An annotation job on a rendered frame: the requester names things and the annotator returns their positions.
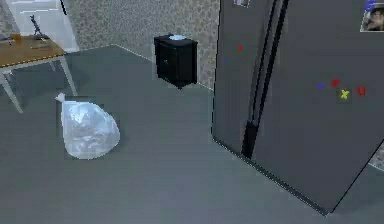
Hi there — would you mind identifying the dark grey refrigerator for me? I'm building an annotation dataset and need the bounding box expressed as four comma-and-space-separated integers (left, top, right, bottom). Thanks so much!
211, 0, 384, 216

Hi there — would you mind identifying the black bin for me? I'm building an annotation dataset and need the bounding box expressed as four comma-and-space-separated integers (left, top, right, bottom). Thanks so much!
153, 33, 199, 90

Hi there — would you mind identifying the clear white garbage bag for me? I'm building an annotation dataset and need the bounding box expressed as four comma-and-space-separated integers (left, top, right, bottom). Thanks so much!
54, 92, 121, 160

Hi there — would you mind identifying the yellow fridge magnet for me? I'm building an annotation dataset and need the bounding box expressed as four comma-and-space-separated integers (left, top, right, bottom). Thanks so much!
339, 88, 352, 102

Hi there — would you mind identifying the white room door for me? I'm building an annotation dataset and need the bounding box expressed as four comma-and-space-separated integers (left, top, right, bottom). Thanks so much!
5, 0, 81, 53

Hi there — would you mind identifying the wooden table with white legs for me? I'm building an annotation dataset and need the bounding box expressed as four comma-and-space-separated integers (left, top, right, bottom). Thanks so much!
0, 33, 79, 114

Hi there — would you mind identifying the dark small statue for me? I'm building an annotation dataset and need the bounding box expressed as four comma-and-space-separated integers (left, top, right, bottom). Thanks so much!
29, 14, 50, 40

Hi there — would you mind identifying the photo fridge magnet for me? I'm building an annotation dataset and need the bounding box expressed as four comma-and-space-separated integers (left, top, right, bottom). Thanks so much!
359, 0, 384, 33

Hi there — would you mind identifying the black refrigerator handle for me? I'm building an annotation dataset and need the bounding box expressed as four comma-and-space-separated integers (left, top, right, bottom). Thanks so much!
241, 0, 290, 159

